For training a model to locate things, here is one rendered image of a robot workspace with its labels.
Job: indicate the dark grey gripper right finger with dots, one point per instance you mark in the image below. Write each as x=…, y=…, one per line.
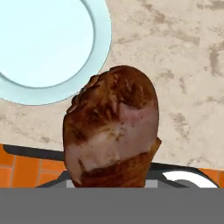
x=153, y=183

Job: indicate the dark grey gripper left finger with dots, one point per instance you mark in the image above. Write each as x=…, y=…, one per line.
x=58, y=182

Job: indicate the brown chicken drumstick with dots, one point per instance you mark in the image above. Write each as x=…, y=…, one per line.
x=110, y=122

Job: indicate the white round object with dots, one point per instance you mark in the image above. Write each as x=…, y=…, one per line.
x=189, y=176

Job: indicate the pale blue round plate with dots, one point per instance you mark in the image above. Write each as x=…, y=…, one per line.
x=43, y=43

